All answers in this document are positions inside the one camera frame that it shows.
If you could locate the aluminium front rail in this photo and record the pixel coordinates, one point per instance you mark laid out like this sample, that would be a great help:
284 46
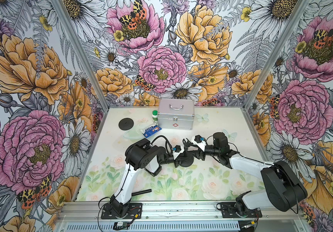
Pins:
151 211

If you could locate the black stand pole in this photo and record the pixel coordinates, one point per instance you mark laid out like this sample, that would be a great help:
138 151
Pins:
141 192

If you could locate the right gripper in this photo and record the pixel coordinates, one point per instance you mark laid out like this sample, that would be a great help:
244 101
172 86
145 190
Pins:
198 155

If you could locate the clear plastic bag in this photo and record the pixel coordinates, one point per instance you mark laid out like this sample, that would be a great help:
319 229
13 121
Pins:
133 134

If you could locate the green capped white bottle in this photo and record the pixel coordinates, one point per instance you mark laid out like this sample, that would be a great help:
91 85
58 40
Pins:
155 115

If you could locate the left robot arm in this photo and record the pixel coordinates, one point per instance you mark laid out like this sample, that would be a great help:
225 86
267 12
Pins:
141 155

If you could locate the silver aluminium first aid case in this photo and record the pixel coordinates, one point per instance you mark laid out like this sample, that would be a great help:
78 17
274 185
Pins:
176 114

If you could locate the black round base far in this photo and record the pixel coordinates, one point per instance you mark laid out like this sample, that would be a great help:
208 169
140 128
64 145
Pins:
126 124

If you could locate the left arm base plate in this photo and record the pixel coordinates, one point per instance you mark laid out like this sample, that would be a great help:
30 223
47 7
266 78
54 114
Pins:
127 211

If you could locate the small circuit board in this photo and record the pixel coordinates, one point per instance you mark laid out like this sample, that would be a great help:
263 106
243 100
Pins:
120 226

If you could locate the black round stand base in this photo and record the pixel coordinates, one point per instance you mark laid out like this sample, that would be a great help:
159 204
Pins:
185 160

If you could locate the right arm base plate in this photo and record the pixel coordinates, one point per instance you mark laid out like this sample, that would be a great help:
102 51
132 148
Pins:
235 210

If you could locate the blue snack packet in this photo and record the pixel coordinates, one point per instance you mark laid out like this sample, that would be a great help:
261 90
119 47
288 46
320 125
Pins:
149 131

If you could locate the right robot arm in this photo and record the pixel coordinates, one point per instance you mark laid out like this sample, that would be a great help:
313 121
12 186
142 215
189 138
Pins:
283 189

